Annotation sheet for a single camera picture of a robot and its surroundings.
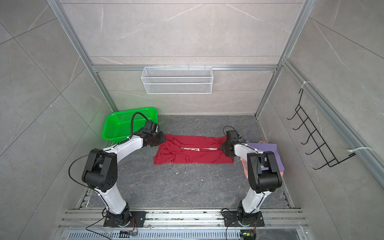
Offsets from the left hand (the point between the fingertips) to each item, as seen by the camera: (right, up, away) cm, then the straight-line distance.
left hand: (165, 135), depth 95 cm
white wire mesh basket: (+7, +38, +5) cm, 39 cm away
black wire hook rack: (+76, -5, -31) cm, 82 cm away
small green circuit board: (+45, -47, -25) cm, 69 cm away
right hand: (+39, -8, +4) cm, 40 cm away
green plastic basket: (-40, +6, +16) cm, 44 cm away
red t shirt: (+8, -10, +5) cm, 14 cm away
